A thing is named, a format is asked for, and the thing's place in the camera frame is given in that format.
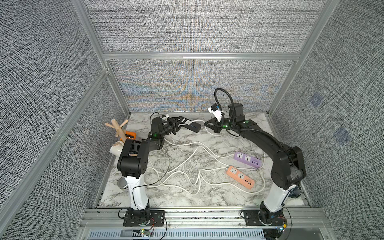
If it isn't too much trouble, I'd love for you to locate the purple power strip white cord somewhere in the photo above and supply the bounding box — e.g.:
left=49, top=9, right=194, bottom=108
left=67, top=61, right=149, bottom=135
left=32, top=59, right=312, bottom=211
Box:
left=149, top=143, right=266, bottom=175

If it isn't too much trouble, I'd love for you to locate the black and white power strip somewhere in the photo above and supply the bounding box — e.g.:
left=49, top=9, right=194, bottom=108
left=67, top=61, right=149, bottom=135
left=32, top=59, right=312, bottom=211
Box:
left=178, top=119, right=205, bottom=133

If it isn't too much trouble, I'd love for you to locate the pink power strip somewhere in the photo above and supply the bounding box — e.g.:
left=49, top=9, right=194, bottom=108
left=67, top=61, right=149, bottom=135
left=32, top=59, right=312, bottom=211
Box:
left=226, top=166, right=255, bottom=190

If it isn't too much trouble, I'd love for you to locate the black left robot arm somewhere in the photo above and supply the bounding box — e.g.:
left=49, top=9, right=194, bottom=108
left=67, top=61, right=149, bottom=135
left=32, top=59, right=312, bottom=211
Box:
left=117, top=116, right=192, bottom=212

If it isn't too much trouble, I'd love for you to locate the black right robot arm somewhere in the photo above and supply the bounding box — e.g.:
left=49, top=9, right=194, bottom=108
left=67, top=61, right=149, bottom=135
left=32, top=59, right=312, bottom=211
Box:
left=204, top=104, right=306, bottom=222

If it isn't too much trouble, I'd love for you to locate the orange box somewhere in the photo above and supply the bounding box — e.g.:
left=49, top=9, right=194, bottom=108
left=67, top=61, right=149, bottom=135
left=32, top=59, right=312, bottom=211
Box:
left=125, top=131, right=137, bottom=140

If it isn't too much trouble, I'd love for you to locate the wooden mug tree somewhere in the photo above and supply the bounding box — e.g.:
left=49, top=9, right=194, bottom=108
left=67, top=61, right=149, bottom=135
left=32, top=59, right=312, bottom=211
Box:
left=104, top=119, right=128, bottom=143

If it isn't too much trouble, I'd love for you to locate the cream ceramic mug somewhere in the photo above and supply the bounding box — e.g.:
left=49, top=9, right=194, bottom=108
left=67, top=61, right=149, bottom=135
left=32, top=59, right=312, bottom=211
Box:
left=110, top=141, right=124, bottom=157

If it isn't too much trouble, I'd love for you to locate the metal tin can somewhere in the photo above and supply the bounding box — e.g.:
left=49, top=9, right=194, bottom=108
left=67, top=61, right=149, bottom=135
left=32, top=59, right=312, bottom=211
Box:
left=117, top=177, right=129, bottom=190

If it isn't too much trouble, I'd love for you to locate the dark blue bowl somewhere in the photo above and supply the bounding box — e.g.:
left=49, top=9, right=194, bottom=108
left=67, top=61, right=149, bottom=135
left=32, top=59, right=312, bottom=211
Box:
left=288, top=186, right=302, bottom=199

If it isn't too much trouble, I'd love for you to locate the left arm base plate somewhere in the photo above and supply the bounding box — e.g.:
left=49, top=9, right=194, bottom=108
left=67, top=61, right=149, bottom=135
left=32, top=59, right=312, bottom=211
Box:
left=123, top=210, right=165, bottom=228

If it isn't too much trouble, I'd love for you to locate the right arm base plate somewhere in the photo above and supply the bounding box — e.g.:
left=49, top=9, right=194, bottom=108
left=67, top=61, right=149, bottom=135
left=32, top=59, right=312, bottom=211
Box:
left=241, top=209, right=288, bottom=227

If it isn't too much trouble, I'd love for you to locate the aluminium front rail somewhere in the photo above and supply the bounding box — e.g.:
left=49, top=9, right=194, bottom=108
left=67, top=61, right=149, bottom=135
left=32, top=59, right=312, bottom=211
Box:
left=80, top=207, right=331, bottom=230

